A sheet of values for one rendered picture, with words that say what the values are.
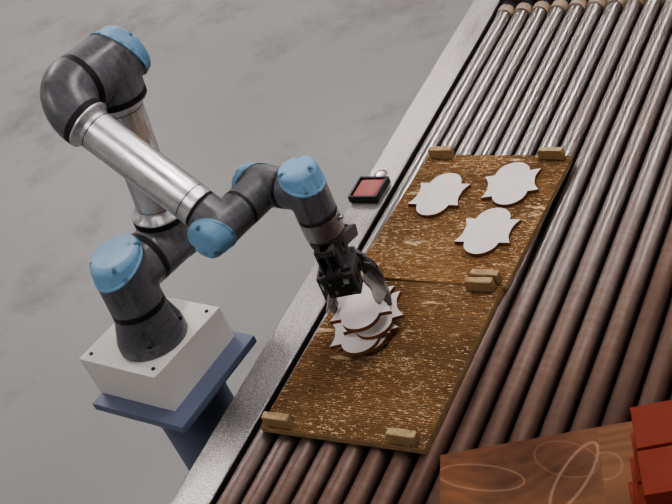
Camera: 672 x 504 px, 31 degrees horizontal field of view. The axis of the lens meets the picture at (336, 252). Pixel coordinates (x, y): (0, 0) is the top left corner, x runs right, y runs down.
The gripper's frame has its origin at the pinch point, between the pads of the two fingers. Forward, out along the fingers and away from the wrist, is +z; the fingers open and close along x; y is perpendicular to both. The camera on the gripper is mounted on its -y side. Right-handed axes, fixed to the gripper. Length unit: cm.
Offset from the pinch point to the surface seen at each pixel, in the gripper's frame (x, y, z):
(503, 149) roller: 24, -56, 9
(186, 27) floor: -168, -356, 101
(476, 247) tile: 20.0, -19.3, 6.7
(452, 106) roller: 11, -79, 10
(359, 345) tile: -1.6, 6.0, 4.8
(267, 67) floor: -113, -294, 101
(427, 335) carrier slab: 10.9, 3.2, 7.7
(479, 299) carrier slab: 20.9, -4.5, 7.7
